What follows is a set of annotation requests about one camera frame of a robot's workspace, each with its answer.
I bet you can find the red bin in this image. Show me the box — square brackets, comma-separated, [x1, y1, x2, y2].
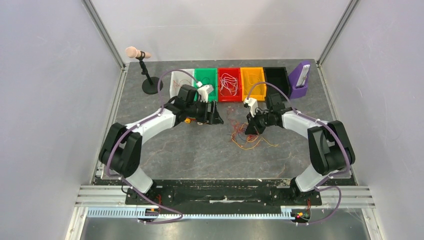
[217, 68, 242, 102]

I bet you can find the green bin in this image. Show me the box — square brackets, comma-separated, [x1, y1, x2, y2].
[194, 68, 218, 101]

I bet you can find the white slotted cable duct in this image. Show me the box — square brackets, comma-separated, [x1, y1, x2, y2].
[86, 207, 302, 221]

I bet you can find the black bin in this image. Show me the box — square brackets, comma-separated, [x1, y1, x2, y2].
[263, 66, 291, 97]

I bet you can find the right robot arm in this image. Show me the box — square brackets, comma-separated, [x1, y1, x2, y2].
[243, 94, 356, 204]

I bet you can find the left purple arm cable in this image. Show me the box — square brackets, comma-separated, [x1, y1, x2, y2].
[105, 68, 203, 225]

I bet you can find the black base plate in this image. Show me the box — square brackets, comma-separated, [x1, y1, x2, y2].
[125, 178, 322, 216]

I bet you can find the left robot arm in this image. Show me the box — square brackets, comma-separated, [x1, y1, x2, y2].
[98, 84, 223, 204]

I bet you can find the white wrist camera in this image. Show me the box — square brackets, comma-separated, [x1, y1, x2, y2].
[195, 81, 214, 103]
[243, 97, 258, 117]

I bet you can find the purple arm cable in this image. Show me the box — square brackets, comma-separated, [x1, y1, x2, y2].
[105, 68, 203, 225]
[246, 81, 352, 227]

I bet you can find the red cable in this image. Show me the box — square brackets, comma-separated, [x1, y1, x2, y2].
[172, 78, 188, 95]

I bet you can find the yellow bin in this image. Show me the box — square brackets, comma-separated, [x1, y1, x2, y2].
[240, 67, 267, 102]

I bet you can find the white bin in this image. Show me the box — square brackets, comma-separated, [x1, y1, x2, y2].
[169, 71, 194, 98]

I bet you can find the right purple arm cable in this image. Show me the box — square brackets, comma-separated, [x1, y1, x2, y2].
[246, 81, 352, 227]

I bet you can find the coloured cable bundle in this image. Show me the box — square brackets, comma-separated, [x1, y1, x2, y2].
[225, 107, 279, 151]

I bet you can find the white cable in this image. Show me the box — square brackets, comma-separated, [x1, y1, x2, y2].
[219, 73, 240, 97]

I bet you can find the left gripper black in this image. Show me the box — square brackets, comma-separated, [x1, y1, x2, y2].
[186, 98, 224, 125]

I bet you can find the toy brick car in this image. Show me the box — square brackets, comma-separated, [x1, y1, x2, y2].
[184, 117, 206, 125]

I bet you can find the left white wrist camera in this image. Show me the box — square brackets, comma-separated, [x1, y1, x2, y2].
[195, 81, 214, 103]

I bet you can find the purple metronome holder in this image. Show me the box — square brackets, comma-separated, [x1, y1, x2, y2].
[288, 60, 311, 99]

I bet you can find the yellow cable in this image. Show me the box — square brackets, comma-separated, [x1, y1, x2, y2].
[246, 74, 264, 90]

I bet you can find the pink microphone on stand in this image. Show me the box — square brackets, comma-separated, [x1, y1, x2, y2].
[125, 46, 163, 95]

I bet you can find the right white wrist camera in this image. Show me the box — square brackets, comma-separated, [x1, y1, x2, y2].
[243, 97, 258, 117]

